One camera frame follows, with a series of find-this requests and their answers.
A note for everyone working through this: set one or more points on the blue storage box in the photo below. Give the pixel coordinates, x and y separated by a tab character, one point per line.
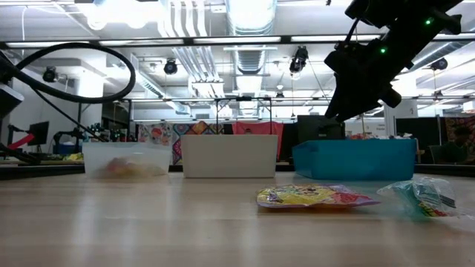
67	149

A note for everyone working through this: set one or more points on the black partition panel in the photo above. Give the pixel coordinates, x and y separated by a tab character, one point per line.
423	130

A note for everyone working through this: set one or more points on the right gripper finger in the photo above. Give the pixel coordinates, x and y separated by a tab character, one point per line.
339	102
365	98

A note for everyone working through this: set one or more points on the white plastic bin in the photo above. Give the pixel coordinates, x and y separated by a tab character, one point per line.
230	155

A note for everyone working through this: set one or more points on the clear plastic bin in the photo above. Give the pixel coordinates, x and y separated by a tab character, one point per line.
126	150

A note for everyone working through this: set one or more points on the blue gummy candy packet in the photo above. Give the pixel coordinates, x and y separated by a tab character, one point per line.
415	196

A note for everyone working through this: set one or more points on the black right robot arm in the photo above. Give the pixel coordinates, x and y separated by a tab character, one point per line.
408	15

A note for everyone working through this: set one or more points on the colourful geometric cloth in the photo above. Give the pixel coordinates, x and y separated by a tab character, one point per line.
200	128

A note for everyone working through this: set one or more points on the black ceiling spotlight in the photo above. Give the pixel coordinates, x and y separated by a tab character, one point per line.
439	64
49	74
298	59
170	67

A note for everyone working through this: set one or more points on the orange cloth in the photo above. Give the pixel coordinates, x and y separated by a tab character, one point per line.
259	128

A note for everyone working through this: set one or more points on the person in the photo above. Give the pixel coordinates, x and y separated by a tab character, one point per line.
460	144

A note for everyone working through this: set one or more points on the dark patterned cloth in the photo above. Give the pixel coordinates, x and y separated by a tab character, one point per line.
451	124

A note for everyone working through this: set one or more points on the silver ceiling duct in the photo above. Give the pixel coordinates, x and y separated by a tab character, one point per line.
250	22

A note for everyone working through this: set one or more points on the overhead beam with light strips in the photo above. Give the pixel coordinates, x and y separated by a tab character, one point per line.
285	39

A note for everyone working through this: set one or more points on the small black monitor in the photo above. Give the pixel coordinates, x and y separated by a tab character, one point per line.
38	133

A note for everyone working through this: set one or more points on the white printed cloth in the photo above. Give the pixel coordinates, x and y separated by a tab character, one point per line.
156	133

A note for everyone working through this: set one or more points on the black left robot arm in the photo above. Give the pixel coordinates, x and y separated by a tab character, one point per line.
5	70

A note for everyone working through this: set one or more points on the blue plastic bin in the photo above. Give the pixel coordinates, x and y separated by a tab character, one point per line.
352	159

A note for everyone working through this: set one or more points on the large black monitor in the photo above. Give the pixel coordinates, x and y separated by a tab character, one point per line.
321	128

